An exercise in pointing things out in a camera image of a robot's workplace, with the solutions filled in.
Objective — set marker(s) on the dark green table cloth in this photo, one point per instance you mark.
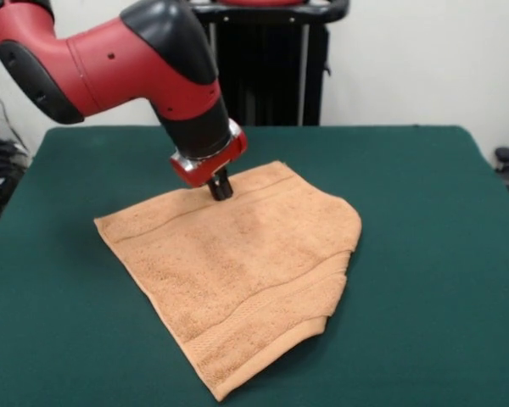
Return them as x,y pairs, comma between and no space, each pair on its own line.
407,297

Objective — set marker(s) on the orange terry towel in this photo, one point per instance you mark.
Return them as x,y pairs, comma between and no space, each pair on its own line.
237,275

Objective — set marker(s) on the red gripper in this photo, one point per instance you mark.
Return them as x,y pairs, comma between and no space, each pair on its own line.
208,169

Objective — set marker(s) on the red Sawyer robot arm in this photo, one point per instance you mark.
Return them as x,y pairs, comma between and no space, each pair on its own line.
110,63

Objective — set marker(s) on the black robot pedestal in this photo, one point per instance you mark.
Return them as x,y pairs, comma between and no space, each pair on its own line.
271,76

